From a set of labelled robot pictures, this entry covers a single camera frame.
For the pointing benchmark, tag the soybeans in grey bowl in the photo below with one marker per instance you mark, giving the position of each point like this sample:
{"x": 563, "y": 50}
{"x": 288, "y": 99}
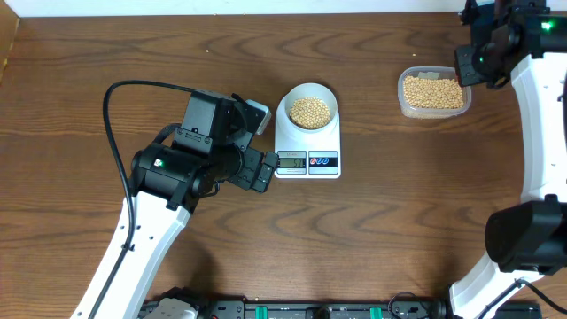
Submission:
{"x": 310, "y": 113}

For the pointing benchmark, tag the clear plastic container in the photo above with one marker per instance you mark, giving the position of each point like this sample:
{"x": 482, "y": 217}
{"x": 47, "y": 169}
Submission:
{"x": 431, "y": 72}

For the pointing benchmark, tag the white digital kitchen scale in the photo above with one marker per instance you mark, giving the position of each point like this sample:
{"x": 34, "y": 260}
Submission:
{"x": 307, "y": 154}

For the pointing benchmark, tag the grey round bowl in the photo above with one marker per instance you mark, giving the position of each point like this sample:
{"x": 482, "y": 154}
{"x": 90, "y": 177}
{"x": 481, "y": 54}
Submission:
{"x": 312, "y": 90}

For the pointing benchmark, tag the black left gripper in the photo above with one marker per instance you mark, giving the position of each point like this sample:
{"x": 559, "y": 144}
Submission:
{"x": 246, "y": 176}

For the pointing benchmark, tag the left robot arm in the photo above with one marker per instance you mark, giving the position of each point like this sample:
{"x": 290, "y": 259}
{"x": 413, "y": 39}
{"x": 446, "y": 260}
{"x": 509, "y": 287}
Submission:
{"x": 185, "y": 162}

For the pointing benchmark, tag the pile of soybeans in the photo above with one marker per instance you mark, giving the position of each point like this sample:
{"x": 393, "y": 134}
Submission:
{"x": 432, "y": 94}

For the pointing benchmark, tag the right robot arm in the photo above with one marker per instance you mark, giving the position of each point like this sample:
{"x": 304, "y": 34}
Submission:
{"x": 523, "y": 44}

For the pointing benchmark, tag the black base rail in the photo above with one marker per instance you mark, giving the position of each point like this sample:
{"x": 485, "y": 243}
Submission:
{"x": 183, "y": 303}

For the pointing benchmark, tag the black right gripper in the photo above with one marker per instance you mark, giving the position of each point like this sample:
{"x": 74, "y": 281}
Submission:
{"x": 466, "y": 75}

